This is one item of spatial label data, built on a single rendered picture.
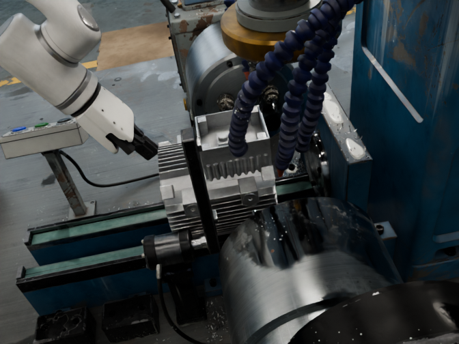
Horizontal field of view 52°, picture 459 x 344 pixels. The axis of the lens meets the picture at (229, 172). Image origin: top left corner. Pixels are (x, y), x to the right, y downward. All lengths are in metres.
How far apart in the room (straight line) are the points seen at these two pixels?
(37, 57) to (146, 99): 0.85
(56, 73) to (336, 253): 0.50
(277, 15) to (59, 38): 0.32
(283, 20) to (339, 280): 0.35
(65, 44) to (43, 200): 0.67
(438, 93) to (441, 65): 0.04
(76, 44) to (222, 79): 0.36
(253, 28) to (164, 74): 1.04
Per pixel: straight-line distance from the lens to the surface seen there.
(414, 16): 0.77
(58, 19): 0.76
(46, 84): 0.80
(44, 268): 1.02
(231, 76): 1.02
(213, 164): 0.81
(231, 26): 0.72
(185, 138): 0.65
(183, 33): 1.21
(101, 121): 0.83
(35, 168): 1.47
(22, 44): 0.78
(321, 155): 0.86
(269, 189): 0.83
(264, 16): 0.68
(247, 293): 0.62
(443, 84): 0.70
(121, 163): 1.37
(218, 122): 0.88
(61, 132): 1.08
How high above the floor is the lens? 1.65
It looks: 43 degrees down
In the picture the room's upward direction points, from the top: 10 degrees counter-clockwise
